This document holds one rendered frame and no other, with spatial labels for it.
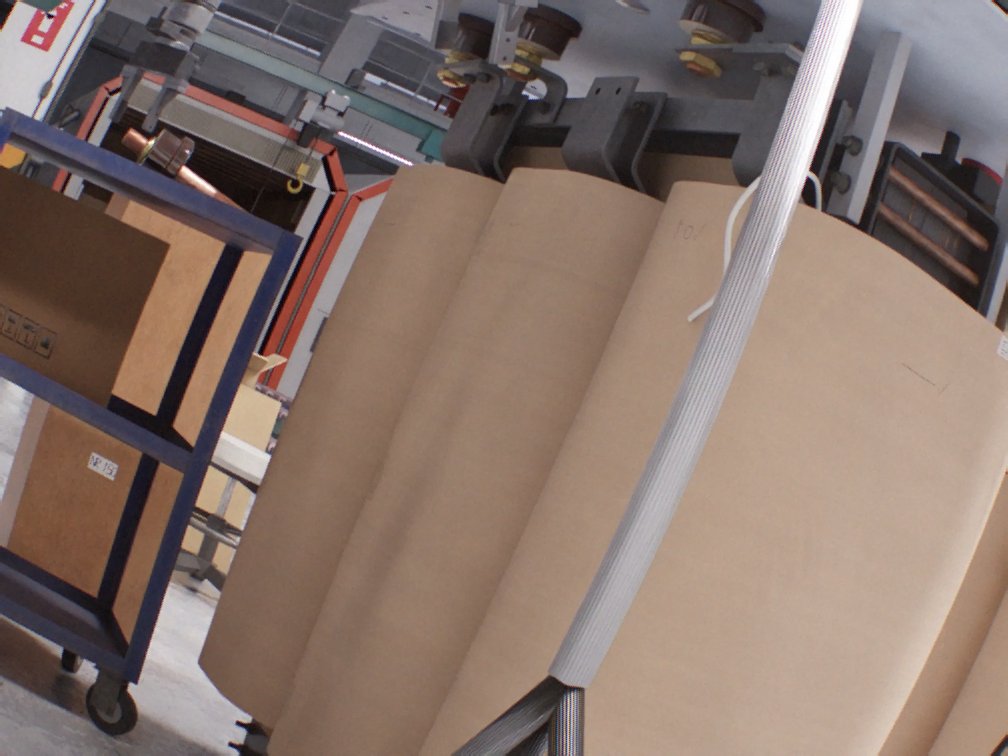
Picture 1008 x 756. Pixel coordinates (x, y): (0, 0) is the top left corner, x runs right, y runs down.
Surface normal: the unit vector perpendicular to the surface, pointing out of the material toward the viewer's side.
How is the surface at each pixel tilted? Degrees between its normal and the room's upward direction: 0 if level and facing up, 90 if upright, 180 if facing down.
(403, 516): 90
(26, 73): 90
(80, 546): 90
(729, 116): 90
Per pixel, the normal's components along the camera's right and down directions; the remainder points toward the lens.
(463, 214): -0.35, -0.19
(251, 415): 0.45, -0.01
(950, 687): 0.00, -0.04
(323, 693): -0.83, -0.38
